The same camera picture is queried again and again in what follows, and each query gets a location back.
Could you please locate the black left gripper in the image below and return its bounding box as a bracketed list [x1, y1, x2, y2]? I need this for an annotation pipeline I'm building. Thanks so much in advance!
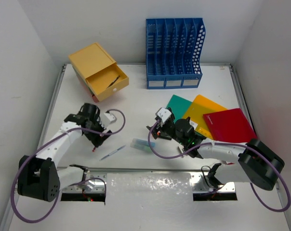
[84, 115, 111, 147]

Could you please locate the green pastel highlighter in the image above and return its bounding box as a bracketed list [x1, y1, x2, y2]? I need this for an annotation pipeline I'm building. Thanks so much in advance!
[130, 142, 151, 152]

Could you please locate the blue gel pen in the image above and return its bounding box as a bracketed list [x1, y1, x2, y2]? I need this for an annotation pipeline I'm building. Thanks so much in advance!
[99, 145, 126, 161]

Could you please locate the green clip file folder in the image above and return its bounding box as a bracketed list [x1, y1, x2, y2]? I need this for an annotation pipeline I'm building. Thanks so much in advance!
[166, 95, 192, 121]

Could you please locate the yellow translucent folder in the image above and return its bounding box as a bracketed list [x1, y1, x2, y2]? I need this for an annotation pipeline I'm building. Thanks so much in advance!
[182, 95, 227, 140]

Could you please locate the yellow drawer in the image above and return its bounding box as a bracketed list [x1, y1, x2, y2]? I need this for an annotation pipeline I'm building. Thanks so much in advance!
[86, 64, 129, 103]

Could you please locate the drawer box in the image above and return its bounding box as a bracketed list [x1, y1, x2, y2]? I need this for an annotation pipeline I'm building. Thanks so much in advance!
[68, 43, 116, 98]

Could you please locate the blue pastel highlighter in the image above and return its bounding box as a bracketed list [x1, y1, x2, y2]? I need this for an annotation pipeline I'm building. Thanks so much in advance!
[132, 138, 155, 147]

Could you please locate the black gel pen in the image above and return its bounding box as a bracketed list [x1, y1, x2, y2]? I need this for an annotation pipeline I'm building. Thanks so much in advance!
[108, 75, 120, 88]

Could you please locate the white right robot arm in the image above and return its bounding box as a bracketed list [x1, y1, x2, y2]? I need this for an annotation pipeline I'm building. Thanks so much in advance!
[147, 117, 285, 191]

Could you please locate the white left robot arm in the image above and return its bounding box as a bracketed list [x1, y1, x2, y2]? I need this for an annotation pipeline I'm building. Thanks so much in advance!
[17, 103, 117, 202]

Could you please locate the white pink stapler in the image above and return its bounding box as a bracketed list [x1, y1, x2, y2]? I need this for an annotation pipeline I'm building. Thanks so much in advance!
[178, 145, 184, 158]

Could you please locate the red folder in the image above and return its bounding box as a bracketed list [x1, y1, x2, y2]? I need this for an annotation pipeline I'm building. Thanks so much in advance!
[203, 108, 257, 143]

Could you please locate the blue file organizer rack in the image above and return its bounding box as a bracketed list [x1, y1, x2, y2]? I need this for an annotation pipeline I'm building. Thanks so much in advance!
[145, 18, 206, 90]

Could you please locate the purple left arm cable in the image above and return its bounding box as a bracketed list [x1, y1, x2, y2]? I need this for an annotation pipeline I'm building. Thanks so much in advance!
[10, 109, 126, 223]

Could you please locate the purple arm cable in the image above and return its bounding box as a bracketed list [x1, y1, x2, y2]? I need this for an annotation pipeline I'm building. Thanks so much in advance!
[147, 120, 291, 212]
[10, 109, 126, 223]

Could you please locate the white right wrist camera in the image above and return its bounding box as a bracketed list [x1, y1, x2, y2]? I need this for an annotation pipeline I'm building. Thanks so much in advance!
[155, 107, 172, 126]

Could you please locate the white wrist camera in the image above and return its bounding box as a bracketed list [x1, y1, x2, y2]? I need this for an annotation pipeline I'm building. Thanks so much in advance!
[100, 112, 117, 127]
[155, 107, 172, 126]

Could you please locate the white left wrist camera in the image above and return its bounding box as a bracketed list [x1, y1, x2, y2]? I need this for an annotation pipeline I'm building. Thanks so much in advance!
[100, 112, 117, 127]

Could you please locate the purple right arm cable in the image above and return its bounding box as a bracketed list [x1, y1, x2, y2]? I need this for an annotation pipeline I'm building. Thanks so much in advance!
[147, 120, 291, 212]

